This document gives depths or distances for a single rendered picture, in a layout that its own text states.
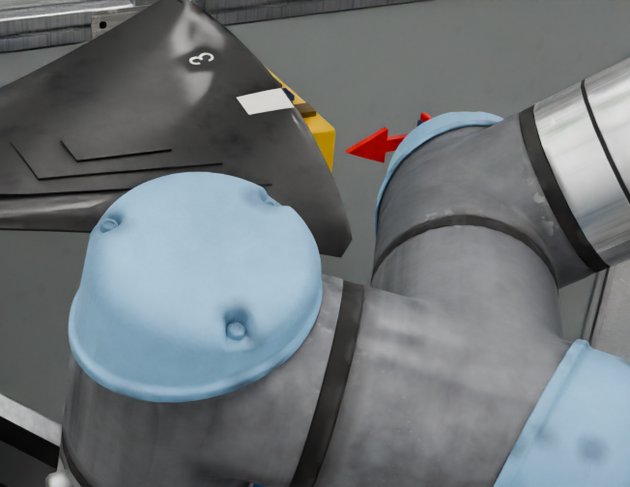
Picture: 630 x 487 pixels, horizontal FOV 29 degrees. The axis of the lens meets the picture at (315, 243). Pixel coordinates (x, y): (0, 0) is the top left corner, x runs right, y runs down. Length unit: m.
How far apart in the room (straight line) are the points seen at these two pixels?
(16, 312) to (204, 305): 1.26
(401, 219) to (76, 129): 0.26
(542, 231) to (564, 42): 1.37
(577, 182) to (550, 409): 0.12
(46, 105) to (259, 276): 0.37
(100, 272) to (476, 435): 0.13
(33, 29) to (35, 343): 0.44
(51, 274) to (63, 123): 0.90
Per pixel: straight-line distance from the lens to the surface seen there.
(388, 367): 0.38
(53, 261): 1.58
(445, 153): 0.51
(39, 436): 0.76
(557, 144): 0.48
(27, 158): 0.67
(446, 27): 1.70
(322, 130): 1.02
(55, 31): 1.45
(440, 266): 0.44
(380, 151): 0.77
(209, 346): 0.36
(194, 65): 0.76
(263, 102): 0.74
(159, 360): 0.36
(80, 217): 0.64
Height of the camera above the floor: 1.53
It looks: 32 degrees down
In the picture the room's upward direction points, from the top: 5 degrees clockwise
